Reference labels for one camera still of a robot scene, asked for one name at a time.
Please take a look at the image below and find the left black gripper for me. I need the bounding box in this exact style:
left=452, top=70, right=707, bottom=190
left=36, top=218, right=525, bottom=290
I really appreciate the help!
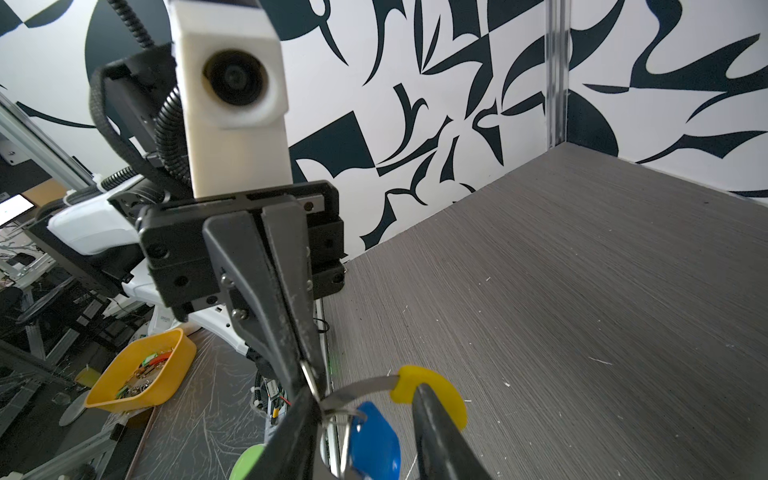
left=136, top=181, right=345, bottom=397

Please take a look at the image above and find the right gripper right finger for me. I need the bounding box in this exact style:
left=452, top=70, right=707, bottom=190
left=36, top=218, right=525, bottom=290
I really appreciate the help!
left=412, top=384, right=490, bottom=480

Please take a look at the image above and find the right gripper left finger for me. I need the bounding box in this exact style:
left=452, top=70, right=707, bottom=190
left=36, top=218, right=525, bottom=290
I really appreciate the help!
left=245, top=389, right=322, bottom=480

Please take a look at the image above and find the metal keyring with yellow tag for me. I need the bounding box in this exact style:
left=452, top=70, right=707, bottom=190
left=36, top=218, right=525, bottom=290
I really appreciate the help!
left=314, top=365, right=468, bottom=479

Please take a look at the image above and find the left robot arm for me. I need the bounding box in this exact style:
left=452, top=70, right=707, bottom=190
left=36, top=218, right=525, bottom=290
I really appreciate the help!
left=46, top=1, right=344, bottom=396

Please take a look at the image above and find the green round button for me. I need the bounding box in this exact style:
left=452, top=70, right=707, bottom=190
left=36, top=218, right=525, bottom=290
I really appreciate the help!
left=229, top=444, right=265, bottom=480

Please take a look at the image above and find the yellow parts tray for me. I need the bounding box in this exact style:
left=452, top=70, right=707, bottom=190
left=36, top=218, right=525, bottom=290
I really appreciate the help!
left=85, top=328, right=197, bottom=413

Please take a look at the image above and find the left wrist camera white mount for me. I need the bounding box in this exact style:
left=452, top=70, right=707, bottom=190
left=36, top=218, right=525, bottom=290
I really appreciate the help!
left=168, top=1, right=293, bottom=198

